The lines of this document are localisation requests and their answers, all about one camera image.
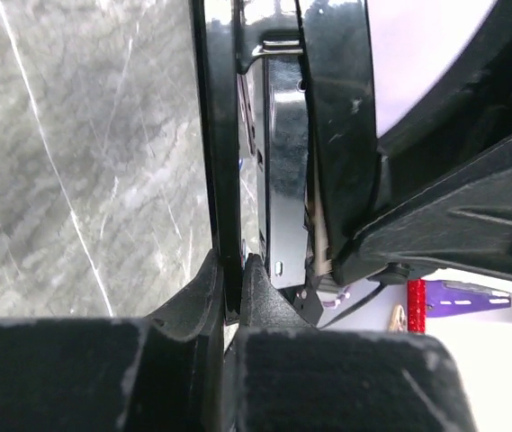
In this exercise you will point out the red glitter microphone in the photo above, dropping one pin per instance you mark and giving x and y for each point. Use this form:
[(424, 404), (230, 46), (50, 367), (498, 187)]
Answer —
[(417, 307)]

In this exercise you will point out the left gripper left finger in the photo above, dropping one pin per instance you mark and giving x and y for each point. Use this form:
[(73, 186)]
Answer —
[(166, 371)]

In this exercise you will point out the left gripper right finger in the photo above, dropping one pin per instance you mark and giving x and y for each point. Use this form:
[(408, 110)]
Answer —
[(291, 377)]

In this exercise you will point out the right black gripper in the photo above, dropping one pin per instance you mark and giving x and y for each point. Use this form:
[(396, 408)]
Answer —
[(448, 163)]

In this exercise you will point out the black stapler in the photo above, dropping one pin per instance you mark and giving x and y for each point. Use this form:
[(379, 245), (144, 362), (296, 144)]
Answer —
[(256, 149)]

